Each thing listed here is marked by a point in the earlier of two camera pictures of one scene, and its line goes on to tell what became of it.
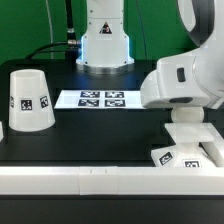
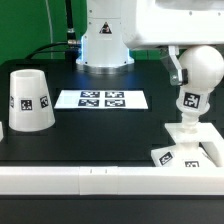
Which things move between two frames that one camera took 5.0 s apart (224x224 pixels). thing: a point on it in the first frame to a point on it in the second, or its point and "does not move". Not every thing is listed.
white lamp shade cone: (30, 106) does not move
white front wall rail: (111, 180) does not move
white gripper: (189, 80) to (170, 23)
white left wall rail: (1, 132) does not move
